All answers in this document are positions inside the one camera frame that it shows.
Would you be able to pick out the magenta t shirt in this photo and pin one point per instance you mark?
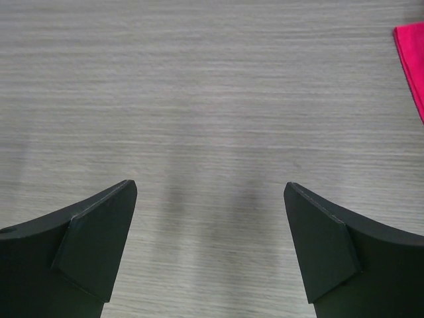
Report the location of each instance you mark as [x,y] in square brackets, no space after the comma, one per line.
[409,43]

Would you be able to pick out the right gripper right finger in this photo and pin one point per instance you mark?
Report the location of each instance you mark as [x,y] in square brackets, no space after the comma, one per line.
[353,266]

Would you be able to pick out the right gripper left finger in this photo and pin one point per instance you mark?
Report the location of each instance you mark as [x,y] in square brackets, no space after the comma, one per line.
[65,263]

